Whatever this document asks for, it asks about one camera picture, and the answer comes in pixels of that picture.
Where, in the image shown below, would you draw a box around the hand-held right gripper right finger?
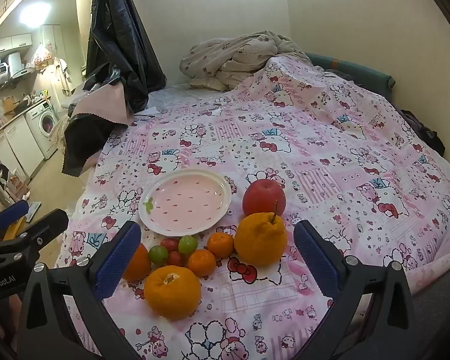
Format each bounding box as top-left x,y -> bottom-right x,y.
293,219 -> 425,360

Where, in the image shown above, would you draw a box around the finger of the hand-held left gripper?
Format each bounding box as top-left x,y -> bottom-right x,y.
0,199 -> 30,241
0,208 -> 69,269

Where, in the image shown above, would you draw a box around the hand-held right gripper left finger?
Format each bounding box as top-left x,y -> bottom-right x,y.
7,221 -> 142,360

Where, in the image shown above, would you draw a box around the large round orange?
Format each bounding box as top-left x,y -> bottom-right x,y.
144,265 -> 202,321
122,243 -> 152,283

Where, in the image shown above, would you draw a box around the small green tomato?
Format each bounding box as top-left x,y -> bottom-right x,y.
178,235 -> 199,255
149,245 -> 169,267

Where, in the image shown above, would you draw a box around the large bumpy orange with stem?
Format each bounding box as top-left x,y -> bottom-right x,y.
234,199 -> 289,266

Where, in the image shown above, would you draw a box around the red apple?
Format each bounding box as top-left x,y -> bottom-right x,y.
242,179 -> 287,219

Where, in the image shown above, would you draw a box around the white paper plate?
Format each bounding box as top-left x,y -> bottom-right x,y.
139,169 -> 232,237

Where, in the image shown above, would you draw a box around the white base cabinet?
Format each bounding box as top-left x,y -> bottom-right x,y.
0,114 -> 46,181

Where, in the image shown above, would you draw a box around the small tangerine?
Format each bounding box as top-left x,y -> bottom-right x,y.
207,232 -> 236,259
187,249 -> 217,277

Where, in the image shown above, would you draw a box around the black cloth with zigzag edge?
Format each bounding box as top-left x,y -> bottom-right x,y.
62,113 -> 127,177

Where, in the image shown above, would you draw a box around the white washing machine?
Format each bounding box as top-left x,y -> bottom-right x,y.
24,101 -> 60,160

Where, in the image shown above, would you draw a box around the pink cartoon-print bed sheet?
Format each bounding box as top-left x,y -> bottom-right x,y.
56,54 -> 450,360

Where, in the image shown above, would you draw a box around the dark grey mattress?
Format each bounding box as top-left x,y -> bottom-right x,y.
409,270 -> 450,360

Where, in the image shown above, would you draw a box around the pale pink blanket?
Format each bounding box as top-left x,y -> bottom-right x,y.
409,249 -> 450,294

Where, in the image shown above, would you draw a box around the pink cloth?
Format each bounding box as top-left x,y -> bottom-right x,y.
73,80 -> 134,126

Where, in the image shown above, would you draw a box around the white water heater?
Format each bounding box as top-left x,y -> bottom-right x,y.
0,52 -> 23,88

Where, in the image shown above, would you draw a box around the pink frilly hanging ornament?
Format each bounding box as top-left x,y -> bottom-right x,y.
32,43 -> 55,73

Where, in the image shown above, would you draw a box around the dark cloth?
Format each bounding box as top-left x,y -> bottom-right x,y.
399,109 -> 446,156

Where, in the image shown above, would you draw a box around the white bed sheet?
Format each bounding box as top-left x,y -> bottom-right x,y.
133,84 -> 226,118

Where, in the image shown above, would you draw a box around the black plastic sheet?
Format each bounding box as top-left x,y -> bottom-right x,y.
83,0 -> 167,115

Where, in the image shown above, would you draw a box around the ceiling light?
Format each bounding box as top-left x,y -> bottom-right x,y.
19,2 -> 52,25

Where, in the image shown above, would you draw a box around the crumpled beige printed duvet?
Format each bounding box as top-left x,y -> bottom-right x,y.
179,34 -> 312,91

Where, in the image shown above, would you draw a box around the white wall cabinets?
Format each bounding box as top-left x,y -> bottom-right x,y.
0,33 -> 34,58

